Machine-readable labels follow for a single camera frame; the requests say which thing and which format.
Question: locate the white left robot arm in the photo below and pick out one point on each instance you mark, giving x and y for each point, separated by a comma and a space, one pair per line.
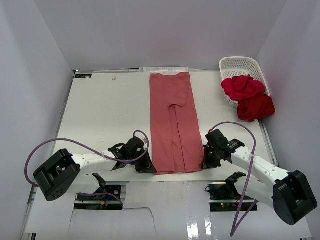
79, 173

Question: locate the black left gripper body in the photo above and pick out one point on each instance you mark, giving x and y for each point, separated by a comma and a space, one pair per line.
141, 151

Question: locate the salmon pink t shirt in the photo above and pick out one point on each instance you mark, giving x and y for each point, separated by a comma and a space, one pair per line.
177, 145

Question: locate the red t shirt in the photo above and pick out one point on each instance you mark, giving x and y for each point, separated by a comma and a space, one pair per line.
253, 103

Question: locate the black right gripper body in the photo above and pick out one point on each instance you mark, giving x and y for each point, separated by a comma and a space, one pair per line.
216, 148

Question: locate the black table label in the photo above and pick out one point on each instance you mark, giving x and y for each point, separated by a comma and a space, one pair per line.
82, 76

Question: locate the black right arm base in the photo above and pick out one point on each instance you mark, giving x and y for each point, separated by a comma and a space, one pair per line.
221, 198

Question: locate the white plastic basket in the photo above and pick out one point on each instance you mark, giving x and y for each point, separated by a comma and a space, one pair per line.
241, 66

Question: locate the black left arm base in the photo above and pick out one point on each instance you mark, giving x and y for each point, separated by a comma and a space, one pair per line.
103, 202

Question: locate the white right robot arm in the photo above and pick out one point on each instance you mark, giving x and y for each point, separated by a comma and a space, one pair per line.
289, 194

